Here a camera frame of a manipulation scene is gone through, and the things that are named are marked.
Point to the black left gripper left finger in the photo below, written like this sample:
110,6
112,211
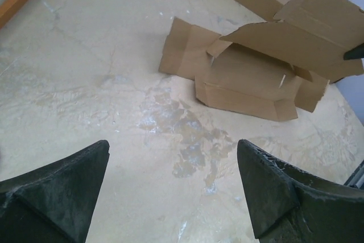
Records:
54,203

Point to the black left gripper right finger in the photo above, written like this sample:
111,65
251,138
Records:
288,204

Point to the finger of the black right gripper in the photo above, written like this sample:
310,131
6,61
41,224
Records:
355,53

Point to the aluminium frame rail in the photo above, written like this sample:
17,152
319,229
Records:
356,179

